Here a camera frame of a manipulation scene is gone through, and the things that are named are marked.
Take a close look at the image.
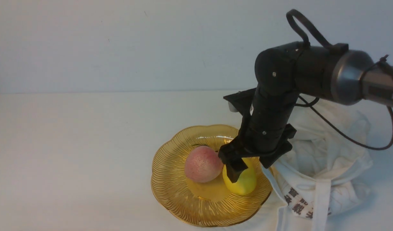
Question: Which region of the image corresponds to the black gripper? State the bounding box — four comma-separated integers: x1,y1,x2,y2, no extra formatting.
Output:
218,124,296,183

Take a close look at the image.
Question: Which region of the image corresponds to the yellow lemon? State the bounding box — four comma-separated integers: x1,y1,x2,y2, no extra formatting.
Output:
222,158,257,196

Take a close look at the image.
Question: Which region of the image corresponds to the black cable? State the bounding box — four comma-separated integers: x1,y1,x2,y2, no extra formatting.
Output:
286,9,393,151

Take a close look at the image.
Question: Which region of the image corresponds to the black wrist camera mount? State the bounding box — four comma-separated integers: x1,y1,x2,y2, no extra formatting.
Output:
223,88,256,116

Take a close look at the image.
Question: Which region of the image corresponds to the white cloth tote bag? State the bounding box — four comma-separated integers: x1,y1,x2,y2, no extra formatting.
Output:
262,107,373,231

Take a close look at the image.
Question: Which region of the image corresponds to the pink peach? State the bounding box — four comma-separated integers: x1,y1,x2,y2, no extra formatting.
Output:
184,146,223,183

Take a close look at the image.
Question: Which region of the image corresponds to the amber glass ribbed plate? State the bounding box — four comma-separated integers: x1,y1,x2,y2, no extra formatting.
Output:
151,124,273,227

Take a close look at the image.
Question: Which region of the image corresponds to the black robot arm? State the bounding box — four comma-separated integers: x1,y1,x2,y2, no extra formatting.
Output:
219,41,393,183

